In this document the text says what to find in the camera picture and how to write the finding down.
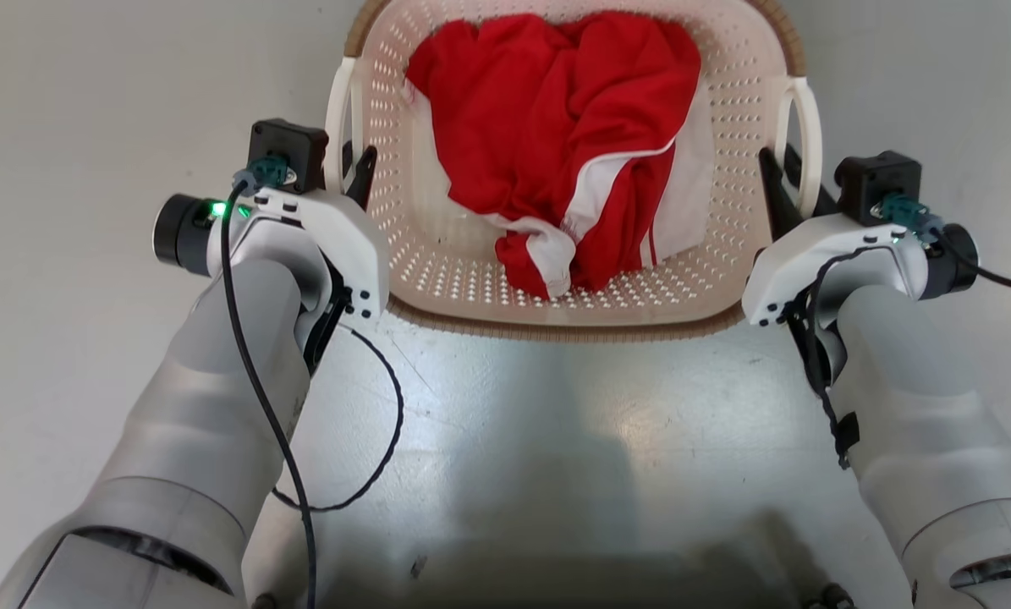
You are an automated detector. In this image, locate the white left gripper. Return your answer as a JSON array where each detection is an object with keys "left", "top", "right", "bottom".
[{"left": 152, "top": 140, "right": 391, "bottom": 322}]

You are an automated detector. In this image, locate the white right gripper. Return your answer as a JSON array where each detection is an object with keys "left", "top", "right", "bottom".
[{"left": 741, "top": 143, "right": 980, "bottom": 327}]

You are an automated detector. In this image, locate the beige perforated plastic laundry basket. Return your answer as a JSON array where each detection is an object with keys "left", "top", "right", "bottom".
[{"left": 325, "top": 0, "right": 824, "bottom": 344}]

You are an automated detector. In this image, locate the red and white garment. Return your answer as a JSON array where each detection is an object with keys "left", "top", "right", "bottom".
[{"left": 404, "top": 11, "right": 716, "bottom": 300}]

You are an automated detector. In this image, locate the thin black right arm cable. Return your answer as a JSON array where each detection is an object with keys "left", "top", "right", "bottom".
[{"left": 788, "top": 245, "right": 895, "bottom": 471}]

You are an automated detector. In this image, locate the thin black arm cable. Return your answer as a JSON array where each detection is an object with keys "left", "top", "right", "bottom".
[
  {"left": 788, "top": 245, "right": 895, "bottom": 471},
  {"left": 271, "top": 324, "right": 405, "bottom": 513}
]

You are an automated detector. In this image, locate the thick black right camera cable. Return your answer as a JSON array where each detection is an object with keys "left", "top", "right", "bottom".
[{"left": 871, "top": 193, "right": 1011, "bottom": 296}]

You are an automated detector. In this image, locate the thick black camera cable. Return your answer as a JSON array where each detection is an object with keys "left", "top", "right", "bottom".
[
  {"left": 219, "top": 156, "right": 318, "bottom": 609},
  {"left": 871, "top": 193, "right": 1011, "bottom": 296}
]

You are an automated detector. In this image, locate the thick black left camera cable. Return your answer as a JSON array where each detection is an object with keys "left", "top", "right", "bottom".
[{"left": 219, "top": 156, "right": 318, "bottom": 609}]

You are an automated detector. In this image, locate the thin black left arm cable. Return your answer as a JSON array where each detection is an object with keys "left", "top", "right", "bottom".
[{"left": 271, "top": 324, "right": 405, "bottom": 513}]

